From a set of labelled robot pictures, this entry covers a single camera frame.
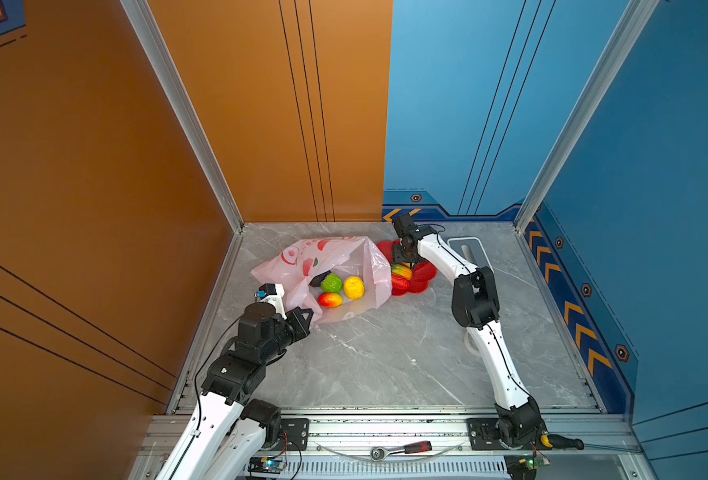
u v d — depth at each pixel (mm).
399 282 982
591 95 831
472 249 1081
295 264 889
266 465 708
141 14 694
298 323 632
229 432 483
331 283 965
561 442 707
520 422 640
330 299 942
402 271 1020
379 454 686
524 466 707
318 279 992
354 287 942
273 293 665
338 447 726
